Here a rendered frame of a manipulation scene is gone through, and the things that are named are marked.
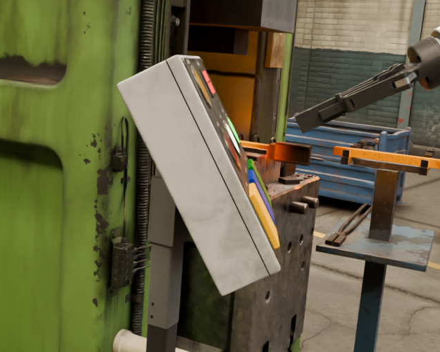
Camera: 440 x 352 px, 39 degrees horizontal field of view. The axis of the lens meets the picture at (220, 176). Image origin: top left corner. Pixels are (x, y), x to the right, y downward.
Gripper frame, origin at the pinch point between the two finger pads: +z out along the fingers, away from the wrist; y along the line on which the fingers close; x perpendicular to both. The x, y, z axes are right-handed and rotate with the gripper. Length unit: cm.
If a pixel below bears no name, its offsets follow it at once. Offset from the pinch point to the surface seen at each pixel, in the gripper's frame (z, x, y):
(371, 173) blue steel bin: -50, -116, 405
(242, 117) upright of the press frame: 14, -1, 75
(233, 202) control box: 15.0, -1.5, -27.1
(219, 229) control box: 17.8, -3.7, -27.1
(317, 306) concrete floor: 25, -115, 199
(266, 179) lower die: 13.7, -14.6, 45.5
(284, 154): 7.5, -10.9, 44.4
